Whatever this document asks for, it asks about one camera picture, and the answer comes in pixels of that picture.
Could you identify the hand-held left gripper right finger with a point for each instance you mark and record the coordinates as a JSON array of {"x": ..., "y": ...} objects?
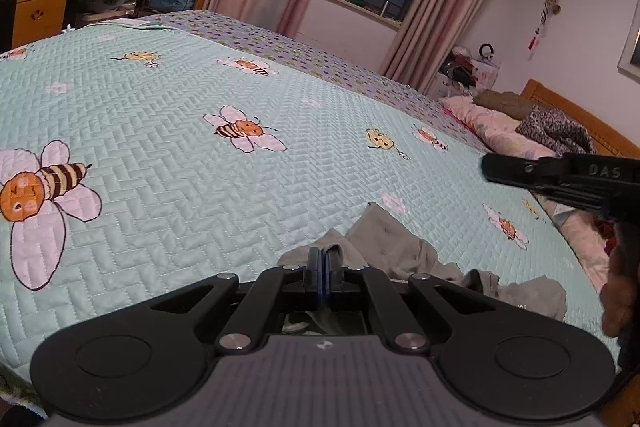
[{"x": 331, "y": 279}]

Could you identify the bee print quilted blanket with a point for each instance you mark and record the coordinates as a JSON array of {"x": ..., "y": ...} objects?
[{"x": 200, "y": 207}]

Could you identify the purple floral bedsheet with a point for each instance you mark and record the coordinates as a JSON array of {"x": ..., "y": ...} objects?
[{"x": 280, "y": 42}]

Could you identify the grey t-shirt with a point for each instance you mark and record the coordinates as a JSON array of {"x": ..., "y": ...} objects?
[{"x": 390, "y": 239}]

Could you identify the person's right hand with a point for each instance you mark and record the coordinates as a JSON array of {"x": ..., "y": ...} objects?
[{"x": 622, "y": 292}]

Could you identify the dark floral garment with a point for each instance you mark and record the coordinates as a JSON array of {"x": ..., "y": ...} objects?
[{"x": 555, "y": 132}]

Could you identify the hanging wall ornament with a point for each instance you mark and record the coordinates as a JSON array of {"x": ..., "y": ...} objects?
[{"x": 547, "y": 12}]

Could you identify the framed wall picture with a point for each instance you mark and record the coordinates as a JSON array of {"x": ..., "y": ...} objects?
[{"x": 631, "y": 54}]

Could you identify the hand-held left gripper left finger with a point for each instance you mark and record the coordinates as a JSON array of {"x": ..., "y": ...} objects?
[{"x": 317, "y": 279}]

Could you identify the brown cushion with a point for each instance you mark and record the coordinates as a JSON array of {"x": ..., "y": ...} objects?
[{"x": 505, "y": 103}]

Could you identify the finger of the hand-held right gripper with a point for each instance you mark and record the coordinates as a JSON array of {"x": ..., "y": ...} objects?
[{"x": 520, "y": 169}]

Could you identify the wooden headboard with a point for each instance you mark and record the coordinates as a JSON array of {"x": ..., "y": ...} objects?
[{"x": 600, "y": 127}]

